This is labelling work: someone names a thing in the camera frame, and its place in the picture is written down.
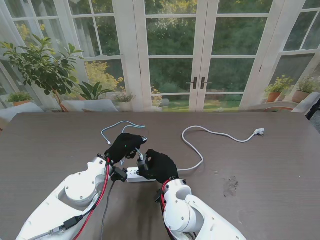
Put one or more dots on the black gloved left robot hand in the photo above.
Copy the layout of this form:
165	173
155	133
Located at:
123	147

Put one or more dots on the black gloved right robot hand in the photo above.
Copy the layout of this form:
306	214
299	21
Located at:
160	167

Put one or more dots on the grey charger adapter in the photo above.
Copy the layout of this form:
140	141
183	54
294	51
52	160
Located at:
142	162

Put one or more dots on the white power strip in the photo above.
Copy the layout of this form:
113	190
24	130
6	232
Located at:
135	176

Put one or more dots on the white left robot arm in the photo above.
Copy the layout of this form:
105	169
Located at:
72	202

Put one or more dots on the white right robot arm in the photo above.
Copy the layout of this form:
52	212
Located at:
190	210

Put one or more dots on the flowering plant in white pot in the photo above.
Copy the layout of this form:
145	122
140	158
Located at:
124	98

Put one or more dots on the white planter box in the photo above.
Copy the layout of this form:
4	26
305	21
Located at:
95	105

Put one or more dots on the broad leaf green plant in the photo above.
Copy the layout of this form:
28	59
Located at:
93	91

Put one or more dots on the white glass door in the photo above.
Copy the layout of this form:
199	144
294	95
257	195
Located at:
255	80
145	75

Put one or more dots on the tall leafy green plant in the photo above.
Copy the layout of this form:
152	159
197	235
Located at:
42	67

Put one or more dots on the small bushy potted plant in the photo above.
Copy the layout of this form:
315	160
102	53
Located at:
18	98

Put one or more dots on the plant in terracotta pot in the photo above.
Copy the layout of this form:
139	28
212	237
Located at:
273	96

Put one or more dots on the plant in tan pot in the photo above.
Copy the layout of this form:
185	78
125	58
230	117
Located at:
300	96

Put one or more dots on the black stand piece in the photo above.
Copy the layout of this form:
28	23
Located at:
315	108

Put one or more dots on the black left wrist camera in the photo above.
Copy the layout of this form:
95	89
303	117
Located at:
119	173

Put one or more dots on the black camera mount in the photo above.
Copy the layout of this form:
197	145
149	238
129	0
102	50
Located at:
158	197

